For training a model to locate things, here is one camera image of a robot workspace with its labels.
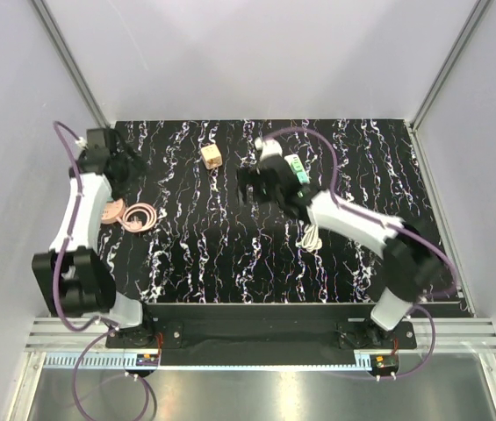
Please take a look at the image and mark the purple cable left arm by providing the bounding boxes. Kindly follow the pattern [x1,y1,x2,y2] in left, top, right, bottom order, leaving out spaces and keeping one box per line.
[52,120,104,331]

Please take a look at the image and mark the light teal charger cube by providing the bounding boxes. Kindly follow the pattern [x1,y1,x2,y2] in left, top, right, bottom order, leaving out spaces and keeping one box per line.
[296,172,310,184]

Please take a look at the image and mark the round pink power socket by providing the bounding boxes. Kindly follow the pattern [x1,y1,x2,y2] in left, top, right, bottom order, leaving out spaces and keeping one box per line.
[101,199,126,225]

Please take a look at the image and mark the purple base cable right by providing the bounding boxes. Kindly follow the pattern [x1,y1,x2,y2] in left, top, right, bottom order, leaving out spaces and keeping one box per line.
[330,305,439,382]

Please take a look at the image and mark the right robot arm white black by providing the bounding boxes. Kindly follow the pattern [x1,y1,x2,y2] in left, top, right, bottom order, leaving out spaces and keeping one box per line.
[237,155,443,348]

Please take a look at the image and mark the green usb charger plug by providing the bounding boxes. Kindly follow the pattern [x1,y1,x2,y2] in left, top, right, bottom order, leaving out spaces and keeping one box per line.
[291,161,304,172]

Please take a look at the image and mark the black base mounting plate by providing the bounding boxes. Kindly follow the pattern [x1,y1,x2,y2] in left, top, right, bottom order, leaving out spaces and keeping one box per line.
[106,303,417,369]

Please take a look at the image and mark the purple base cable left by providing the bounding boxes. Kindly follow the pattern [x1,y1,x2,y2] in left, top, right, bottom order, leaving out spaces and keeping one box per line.
[73,335,158,419]

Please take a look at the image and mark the pink coiled cord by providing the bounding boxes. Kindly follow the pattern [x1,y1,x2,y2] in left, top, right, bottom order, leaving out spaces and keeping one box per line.
[120,202,161,232]

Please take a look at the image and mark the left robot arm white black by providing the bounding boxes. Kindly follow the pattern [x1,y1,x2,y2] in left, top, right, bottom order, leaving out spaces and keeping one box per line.
[32,127,156,347]

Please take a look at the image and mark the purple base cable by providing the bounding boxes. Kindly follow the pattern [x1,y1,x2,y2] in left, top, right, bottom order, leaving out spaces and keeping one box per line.
[73,335,158,419]
[330,305,439,382]

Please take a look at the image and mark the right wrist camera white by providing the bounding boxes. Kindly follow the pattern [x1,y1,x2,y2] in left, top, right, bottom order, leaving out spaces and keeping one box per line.
[255,137,283,161]

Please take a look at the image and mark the white power strip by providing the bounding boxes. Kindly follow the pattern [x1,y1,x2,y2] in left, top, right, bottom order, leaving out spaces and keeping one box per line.
[284,153,311,198]

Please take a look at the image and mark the beige cube socket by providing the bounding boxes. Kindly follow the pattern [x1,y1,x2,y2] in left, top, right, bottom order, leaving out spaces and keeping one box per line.
[200,145,222,170]

